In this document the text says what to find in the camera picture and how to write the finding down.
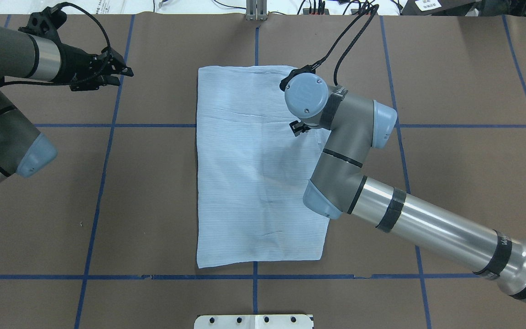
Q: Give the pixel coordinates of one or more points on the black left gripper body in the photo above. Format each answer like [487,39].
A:
[72,64]

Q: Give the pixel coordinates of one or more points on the light blue button shirt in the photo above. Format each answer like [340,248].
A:
[252,171]

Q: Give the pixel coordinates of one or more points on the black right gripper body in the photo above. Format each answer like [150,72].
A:
[297,128]

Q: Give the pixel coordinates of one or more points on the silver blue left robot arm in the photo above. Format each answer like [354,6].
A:
[35,55]

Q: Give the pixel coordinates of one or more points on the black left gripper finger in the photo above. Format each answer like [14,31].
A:
[96,83]
[118,64]

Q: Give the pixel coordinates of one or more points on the grey aluminium frame post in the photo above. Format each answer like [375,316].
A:
[256,10]

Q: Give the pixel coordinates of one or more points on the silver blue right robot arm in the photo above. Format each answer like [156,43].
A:
[338,185]

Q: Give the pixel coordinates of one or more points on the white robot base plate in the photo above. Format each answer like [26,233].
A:
[255,321]

